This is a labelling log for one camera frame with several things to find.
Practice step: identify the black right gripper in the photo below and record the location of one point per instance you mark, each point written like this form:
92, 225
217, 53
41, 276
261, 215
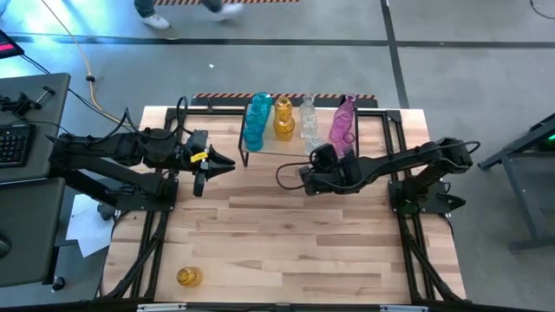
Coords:
329, 173

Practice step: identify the small black frame clamp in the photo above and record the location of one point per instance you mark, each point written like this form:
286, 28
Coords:
210, 104

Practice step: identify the teal diamond-pattern glass vase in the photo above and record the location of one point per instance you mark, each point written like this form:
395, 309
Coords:
253, 138

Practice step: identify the yellow tag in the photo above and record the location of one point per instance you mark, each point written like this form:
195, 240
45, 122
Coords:
198, 157

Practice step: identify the tall clear glass vase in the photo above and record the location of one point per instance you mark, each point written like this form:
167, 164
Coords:
308, 103

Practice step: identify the clear square glass vase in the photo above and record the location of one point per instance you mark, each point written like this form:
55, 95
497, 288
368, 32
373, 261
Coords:
308, 123

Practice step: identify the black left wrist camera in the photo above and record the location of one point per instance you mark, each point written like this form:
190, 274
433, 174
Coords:
199, 184

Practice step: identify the hazard-striped black floor mat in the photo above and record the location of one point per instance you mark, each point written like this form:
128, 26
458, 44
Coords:
221, 102

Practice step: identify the black desk clamp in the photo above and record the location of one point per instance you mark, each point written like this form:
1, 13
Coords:
19, 106

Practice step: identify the wooden shelf with black frame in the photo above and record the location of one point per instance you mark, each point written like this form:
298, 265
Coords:
269, 147

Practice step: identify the person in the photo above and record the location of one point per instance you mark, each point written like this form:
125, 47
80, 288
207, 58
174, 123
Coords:
156, 21

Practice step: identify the grey metal stand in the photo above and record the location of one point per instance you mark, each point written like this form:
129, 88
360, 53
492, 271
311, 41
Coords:
520, 145

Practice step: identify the silver metal bracket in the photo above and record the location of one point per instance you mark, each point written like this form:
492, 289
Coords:
404, 308
161, 307

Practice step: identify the black floor tape line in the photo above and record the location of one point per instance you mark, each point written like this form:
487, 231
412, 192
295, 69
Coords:
260, 42
392, 52

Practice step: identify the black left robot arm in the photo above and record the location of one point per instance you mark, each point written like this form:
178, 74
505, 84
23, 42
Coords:
95, 164

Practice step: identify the wide yellow glass vase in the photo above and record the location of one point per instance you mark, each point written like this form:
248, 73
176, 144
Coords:
284, 128

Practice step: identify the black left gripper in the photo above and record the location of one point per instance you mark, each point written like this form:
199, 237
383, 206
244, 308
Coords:
186, 149

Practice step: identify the grey desk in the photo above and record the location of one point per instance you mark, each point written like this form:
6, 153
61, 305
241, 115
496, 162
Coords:
26, 225

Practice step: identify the white paper sheets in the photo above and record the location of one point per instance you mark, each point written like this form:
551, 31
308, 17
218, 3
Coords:
89, 225

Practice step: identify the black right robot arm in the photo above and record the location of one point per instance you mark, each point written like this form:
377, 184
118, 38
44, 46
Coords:
390, 162

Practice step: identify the black caster wheel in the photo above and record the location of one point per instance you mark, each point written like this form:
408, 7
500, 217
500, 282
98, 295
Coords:
57, 284

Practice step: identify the black aluminium table frame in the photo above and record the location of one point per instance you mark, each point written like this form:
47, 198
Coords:
393, 117

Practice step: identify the black keyboard with red lights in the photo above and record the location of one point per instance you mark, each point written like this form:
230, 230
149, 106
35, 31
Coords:
15, 143

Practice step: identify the small teal glass jar vase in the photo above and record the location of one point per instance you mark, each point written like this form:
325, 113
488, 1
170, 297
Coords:
261, 100

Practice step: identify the pink swirl-ribbed glass vase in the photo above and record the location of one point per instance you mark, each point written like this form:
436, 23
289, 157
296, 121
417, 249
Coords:
339, 128

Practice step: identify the black laptop with red screen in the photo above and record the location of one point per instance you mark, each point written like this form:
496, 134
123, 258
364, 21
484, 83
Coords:
8, 45

